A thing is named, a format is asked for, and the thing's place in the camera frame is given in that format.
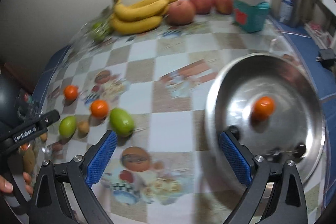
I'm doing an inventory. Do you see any clear bag of green fruit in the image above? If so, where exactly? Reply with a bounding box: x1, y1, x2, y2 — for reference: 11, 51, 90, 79
76, 7, 116, 43

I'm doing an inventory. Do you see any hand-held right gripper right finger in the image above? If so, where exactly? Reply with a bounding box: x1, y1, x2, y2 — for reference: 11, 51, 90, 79
219, 131, 308, 224

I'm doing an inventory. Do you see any stainless steel bowl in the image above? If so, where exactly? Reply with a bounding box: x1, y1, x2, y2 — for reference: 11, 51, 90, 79
203, 52, 327, 188

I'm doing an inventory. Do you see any teal plastic container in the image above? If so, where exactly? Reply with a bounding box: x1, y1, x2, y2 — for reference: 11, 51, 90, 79
233, 0, 271, 33

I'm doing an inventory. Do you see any clear clamshell box with fruit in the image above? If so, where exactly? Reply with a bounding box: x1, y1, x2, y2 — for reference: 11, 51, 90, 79
16, 132, 54, 185

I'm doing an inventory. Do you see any yellow banana bunch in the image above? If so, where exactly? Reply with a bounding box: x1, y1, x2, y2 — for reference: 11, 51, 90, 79
110, 0, 181, 35

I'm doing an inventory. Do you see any clear plastic container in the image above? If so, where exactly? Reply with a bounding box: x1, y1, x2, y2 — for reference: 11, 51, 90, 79
14, 89, 44, 119

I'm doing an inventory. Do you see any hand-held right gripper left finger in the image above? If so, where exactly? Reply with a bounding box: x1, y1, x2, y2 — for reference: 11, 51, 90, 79
28, 130, 118, 224

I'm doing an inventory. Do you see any black power adapter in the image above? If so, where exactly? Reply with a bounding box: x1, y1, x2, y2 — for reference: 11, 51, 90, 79
316, 48, 336, 69

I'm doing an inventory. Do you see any red apple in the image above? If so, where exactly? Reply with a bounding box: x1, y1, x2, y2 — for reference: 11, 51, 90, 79
213, 0, 234, 14
166, 0, 196, 25
189, 0, 213, 14

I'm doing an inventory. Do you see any orange tangerine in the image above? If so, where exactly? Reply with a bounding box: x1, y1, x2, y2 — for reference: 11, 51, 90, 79
252, 96, 276, 121
64, 85, 79, 101
90, 100, 110, 119

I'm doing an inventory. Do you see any red and white plastic bag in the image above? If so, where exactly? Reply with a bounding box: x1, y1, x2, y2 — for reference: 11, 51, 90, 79
304, 22, 334, 48

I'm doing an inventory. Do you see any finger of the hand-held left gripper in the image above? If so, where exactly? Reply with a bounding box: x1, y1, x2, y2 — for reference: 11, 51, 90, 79
34, 110, 60, 135

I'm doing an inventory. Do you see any dark glossy furniture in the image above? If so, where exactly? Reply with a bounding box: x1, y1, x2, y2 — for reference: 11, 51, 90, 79
0, 73, 30, 140

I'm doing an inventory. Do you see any person's left hand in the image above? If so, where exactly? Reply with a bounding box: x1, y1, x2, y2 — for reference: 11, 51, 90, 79
0, 173, 34, 194

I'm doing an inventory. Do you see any green oval fruit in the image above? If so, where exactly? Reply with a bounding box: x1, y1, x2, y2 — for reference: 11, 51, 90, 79
59, 116, 77, 138
109, 108, 135, 137

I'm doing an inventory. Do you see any checkered patterned tablecloth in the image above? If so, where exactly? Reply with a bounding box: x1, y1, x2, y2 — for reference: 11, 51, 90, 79
31, 14, 336, 224

